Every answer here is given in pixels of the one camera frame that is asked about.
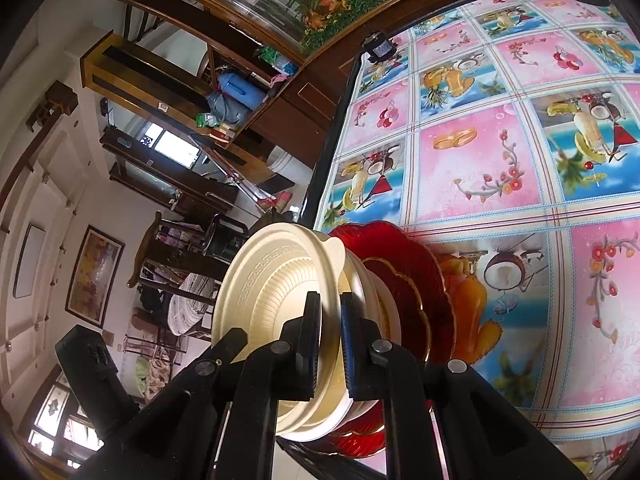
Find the blue thermos jug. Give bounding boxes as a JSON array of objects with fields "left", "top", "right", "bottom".
[{"left": 218, "top": 71, "right": 264, "bottom": 110}]

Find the black kettle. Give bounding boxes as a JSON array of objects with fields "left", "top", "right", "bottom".
[{"left": 201, "top": 213, "right": 249, "bottom": 264}]

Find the green white packet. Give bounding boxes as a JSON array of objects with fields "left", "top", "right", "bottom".
[{"left": 260, "top": 47, "right": 293, "bottom": 73}]

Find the wooden cabinet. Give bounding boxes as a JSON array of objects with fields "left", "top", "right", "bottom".
[{"left": 235, "top": 10, "right": 416, "bottom": 161}]

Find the fruit printed tablecloth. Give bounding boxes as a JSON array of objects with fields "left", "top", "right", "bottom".
[{"left": 312, "top": 0, "right": 640, "bottom": 480}]

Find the white plastic bucket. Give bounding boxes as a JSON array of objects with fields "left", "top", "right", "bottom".
[{"left": 266, "top": 146, "right": 313, "bottom": 196}]

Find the wooden pillar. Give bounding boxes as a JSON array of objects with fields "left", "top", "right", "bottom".
[{"left": 82, "top": 32, "right": 273, "bottom": 171}]

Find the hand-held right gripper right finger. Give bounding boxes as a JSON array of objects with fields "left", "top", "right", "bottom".
[{"left": 339, "top": 291, "right": 586, "bottom": 480}]

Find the small black device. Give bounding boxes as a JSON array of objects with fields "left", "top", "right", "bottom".
[{"left": 361, "top": 32, "right": 399, "bottom": 64}]

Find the black dining table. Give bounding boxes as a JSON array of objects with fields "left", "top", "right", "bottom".
[{"left": 277, "top": 0, "right": 640, "bottom": 480}]

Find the framed wall painting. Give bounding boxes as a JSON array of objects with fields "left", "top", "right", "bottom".
[{"left": 65, "top": 225, "right": 126, "bottom": 330}]

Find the wooden chair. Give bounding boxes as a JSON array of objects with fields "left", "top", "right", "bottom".
[{"left": 127, "top": 210, "right": 226, "bottom": 346}]

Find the large red plastic plate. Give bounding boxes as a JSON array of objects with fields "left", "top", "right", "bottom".
[{"left": 327, "top": 222, "right": 457, "bottom": 458}]

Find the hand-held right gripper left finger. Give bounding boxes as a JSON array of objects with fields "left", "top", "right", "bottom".
[{"left": 92, "top": 291, "right": 322, "bottom": 480}]

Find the striped seat cushion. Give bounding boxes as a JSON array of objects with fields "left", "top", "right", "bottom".
[{"left": 167, "top": 275, "right": 222, "bottom": 337}]

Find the window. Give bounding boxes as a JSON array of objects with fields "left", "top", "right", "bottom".
[{"left": 152, "top": 127, "right": 198, "bottom": 168}]

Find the small beige disposable bowl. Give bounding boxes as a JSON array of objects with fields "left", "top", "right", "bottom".
[{"left": 211, "top": 224, "right": 347, "bottom": 442}]

